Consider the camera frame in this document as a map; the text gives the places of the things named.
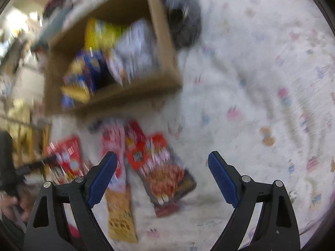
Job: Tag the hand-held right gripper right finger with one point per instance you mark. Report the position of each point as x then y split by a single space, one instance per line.
222 177

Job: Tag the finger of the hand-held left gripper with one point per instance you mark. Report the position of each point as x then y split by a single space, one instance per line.
36 165

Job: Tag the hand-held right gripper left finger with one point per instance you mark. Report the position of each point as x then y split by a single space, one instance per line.
102 183

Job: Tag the red cartoon snack packet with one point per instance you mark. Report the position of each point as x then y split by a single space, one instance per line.
68 157

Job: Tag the tan peanut snack packet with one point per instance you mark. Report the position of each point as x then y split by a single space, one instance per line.
120 214

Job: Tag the dark red snack packet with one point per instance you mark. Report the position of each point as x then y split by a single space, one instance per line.
167 177

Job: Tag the brown cardboard box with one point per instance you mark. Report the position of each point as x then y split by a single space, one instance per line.
117 96

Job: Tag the blue cartoon snack packet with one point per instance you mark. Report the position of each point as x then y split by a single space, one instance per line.
89 70

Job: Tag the large white snack packet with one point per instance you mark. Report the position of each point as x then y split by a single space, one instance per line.
138 49

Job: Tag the yellow-green crinkly snack packet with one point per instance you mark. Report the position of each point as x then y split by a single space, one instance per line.
102 35

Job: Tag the person's left hand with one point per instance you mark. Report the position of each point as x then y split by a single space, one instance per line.
24 204

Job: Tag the white printed duvet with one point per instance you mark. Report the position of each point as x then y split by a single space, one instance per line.
261 83

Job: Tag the grey striped cloth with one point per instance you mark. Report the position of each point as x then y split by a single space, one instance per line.
185 23

